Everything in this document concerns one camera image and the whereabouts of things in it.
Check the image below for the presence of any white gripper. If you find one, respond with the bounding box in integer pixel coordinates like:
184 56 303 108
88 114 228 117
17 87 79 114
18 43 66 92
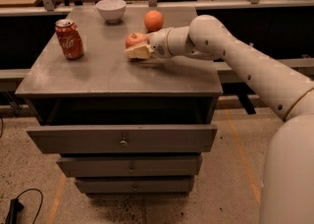
126 28 173 60

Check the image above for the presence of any black power plug cable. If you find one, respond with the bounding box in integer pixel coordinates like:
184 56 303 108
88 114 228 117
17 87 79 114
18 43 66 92
3 188 44 224

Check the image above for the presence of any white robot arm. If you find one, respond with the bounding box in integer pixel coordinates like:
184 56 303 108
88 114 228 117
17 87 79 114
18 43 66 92
126 15 314 224

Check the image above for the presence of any orange fruit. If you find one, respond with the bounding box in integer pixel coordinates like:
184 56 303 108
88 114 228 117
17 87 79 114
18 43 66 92
144 10 164 31

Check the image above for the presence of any grey drawer cabinet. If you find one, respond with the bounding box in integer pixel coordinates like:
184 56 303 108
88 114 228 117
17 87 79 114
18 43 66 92
16 7 222 194

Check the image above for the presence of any grey drawer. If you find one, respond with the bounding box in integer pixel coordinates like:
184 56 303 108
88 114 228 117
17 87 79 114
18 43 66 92
75 176 194 194
57 154 202 178
26 125 217 154

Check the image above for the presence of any white bowl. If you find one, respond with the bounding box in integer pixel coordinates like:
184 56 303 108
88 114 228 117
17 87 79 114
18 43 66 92
96 0 127 23

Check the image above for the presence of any middle grey drawer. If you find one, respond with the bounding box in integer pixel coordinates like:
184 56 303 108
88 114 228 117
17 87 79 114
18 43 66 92
57 154 202 178

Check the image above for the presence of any red cola can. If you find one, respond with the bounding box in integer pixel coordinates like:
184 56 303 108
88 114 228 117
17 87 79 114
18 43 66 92
55 19 83 60

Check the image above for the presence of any bottom grey drawer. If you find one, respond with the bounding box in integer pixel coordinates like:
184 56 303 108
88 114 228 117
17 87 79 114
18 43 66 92
75 176 194 194

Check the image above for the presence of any red apple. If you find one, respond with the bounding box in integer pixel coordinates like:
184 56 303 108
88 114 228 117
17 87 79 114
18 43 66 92
125 32 147 48

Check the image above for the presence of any top grey drawer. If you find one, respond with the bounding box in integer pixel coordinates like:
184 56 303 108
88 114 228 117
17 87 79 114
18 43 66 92
26 125 217 154

